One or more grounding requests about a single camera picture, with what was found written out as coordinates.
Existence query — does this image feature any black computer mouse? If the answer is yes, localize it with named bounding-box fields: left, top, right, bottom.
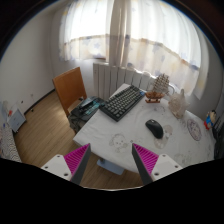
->
left=145, top=119, right=163, bottom=139

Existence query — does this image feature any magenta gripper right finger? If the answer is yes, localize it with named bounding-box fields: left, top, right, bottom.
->
left=132, top=143, right=182, bottom=185

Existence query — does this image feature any white storage box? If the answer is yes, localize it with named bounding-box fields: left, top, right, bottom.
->
left=7, top=105, right=26, bottom=132

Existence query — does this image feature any clear crystal ornament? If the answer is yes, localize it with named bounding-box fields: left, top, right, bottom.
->
left=168, top=90, right=190, bottom=119

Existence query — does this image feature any black mechanical keyboard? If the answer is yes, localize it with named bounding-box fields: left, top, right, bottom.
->
left=100, top=85, right=145, bottom=121

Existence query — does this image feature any wooden model sailing ship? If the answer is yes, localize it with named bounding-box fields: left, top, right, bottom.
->
left=145, top=74, right=169, bottom=103

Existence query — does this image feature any sheer white curtain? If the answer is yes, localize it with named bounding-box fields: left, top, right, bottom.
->
left=59, top=0, right=201, bottom=95

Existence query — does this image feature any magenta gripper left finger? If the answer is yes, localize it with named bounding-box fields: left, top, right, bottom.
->
left=42, top=144, right=91, bottom=185

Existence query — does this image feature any white radiator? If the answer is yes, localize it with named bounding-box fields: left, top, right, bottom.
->
left=93, top=63, right=154, bottom=99

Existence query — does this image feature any black box on chair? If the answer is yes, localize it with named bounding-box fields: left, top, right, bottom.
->
left=68, top=96, right=104, bottom=133

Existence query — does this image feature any wooden chair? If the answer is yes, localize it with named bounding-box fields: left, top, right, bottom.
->
left=53, top=67, right=87, bottom=115

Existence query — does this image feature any white patterned tablecloth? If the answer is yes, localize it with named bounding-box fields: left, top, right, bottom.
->
left=74, top=99, right=215, bottom=172

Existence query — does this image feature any colourful toy figure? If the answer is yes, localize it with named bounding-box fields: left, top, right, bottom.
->
left=204, top=110, right=216, bottom=130

